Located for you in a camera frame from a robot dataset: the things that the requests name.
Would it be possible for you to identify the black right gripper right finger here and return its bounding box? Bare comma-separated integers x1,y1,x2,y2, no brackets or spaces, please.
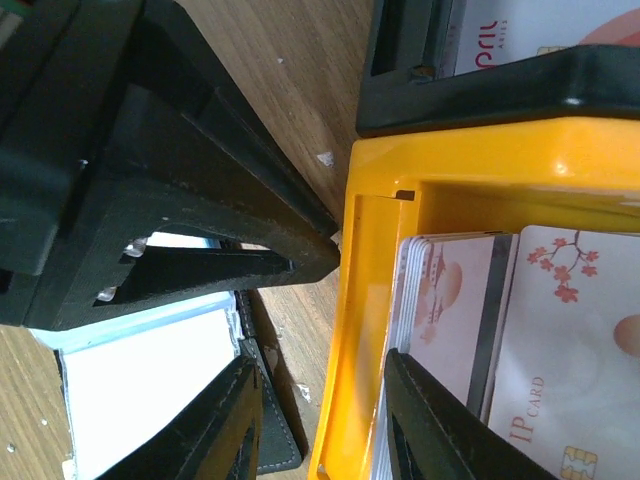
384,349,554,480

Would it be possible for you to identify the yellow plastic bin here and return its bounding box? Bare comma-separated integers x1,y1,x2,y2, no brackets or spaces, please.
309,117,639,479

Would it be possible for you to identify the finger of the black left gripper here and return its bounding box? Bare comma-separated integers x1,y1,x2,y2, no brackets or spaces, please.
1,1,339,331

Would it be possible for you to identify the black leather card holder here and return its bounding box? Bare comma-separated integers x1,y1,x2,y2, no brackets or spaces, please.
31,291,302,479

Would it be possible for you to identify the white pink card stack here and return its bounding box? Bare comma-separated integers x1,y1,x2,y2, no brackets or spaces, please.
372,230,521,480

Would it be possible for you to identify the white pink vip card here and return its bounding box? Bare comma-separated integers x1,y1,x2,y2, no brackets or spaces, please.
489,226,639,479

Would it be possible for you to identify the red white card stack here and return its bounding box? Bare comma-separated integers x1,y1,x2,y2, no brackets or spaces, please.
439,0,639,78

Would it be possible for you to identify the black bin with red cards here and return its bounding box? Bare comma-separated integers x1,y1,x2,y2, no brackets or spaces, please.
356,1,639,137

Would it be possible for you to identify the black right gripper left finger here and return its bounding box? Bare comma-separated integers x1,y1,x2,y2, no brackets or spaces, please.
100,356,263,479

